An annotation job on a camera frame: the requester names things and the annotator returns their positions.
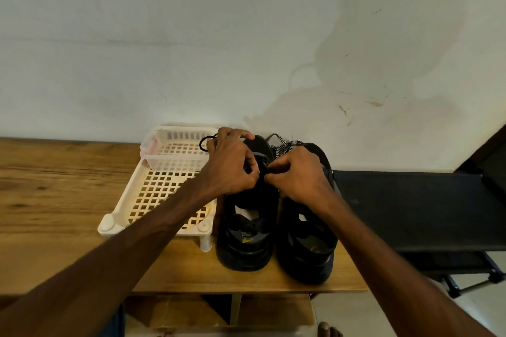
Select low wooden table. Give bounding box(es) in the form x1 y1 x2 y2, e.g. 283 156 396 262
0 137 369 337

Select small white plastic basket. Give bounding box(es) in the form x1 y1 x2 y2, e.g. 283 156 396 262
140 126 222 173

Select black shoelaces bundle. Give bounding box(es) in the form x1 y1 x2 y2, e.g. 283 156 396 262
198 134 219 154

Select person's right hand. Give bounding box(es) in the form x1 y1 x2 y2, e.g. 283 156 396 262
263 145 341 211

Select large white plastic tray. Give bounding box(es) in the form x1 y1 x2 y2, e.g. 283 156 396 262
97 125 226 253

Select black shoe rack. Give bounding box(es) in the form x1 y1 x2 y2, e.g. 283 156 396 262
332 170 506 299

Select black shoe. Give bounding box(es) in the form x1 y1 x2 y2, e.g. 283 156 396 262
275 142 341 285
216 134 279 272

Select dark door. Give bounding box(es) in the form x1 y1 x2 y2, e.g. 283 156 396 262
454 123 506 192

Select black white patterned shoelace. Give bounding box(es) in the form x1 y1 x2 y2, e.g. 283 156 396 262
274 138 303 158
265 133 292 157

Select person's left hand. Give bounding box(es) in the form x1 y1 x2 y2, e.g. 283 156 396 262
193 127 261 201

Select person's right forearm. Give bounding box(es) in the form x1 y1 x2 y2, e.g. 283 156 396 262
316 194 495 337

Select person's blue shorts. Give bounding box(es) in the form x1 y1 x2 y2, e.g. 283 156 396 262
101 305 128 337

